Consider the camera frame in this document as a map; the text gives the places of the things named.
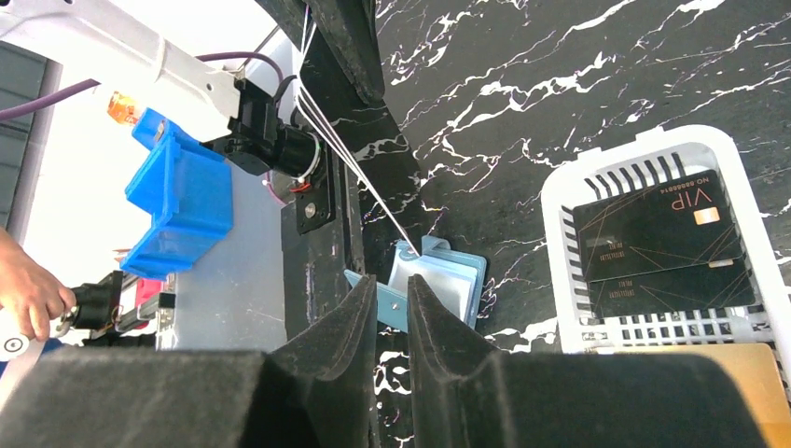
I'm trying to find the person bare hand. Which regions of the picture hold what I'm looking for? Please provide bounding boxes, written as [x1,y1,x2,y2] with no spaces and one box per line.
[1,228,76,342]

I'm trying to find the black VIP card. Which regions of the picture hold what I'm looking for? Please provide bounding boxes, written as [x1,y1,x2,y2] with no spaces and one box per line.
[297,10,423,255]

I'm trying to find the blue plastic bin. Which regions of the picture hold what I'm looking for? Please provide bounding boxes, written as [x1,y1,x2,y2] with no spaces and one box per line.
[119,108,234,280]

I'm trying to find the white plastic basket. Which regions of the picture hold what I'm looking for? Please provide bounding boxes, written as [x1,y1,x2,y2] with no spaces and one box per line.
[541,125,790,363]

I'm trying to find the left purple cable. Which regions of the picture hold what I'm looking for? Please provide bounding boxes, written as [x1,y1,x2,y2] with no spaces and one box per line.
[0,50,285,123]

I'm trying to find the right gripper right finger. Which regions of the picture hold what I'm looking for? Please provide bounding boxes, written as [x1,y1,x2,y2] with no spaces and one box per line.
[408,275,765,447]

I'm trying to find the orange credit card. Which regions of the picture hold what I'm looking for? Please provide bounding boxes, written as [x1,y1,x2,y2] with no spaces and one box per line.
[618,343,790,447]

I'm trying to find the blue leather card holder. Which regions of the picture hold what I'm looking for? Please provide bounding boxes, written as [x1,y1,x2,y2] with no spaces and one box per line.
[377,235,488,332]

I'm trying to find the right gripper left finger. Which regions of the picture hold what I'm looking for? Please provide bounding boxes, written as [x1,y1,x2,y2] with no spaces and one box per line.
[1,276,377,447]

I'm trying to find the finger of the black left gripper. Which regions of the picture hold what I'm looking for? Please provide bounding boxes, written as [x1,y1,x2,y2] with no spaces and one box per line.
[257,0,385,104]

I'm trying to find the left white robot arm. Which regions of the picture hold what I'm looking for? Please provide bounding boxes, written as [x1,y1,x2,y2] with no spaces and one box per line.
[1,1,383,142]

